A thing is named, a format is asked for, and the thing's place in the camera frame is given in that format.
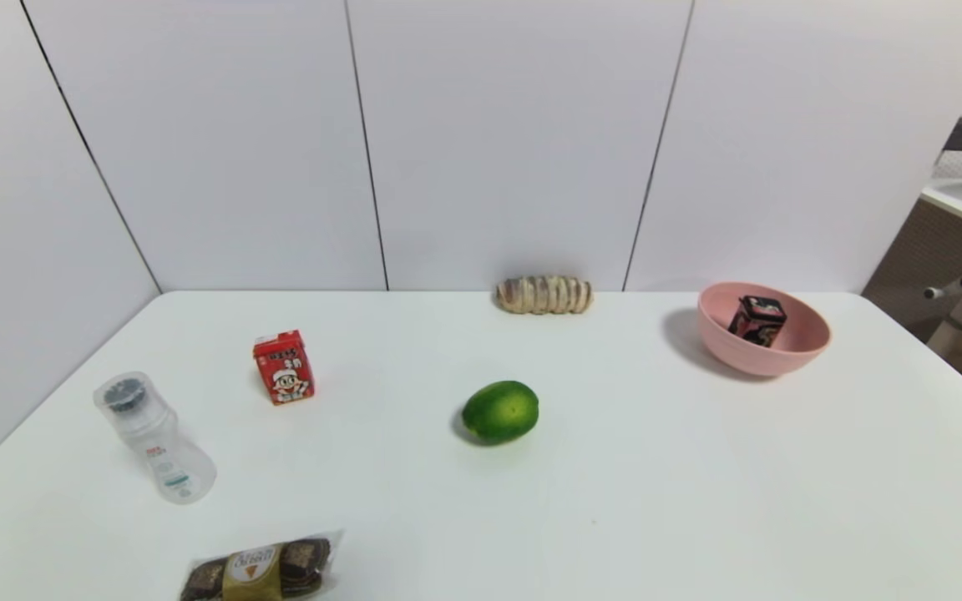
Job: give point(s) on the dark grey chair back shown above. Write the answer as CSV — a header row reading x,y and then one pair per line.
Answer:
x,y
959,135

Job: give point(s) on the green lime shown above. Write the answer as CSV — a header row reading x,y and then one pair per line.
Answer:
x,y
500,411

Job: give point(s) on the clear plastic baby bottle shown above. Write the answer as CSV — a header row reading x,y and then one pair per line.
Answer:
x,y
155,438

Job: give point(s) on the chocolate pack with gold label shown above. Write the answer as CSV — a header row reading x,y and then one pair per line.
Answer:
x,y
260,571

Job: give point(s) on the black chewing gum tin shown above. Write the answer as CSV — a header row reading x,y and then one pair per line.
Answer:
x,y
757,320

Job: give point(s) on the red milk carton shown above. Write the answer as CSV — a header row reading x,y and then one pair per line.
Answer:
x,y
284,368

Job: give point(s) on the striped bread roll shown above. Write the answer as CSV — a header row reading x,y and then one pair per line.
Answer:
x,y
544,295

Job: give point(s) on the pink bowl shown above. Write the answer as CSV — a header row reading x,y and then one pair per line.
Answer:
x,y
761,355

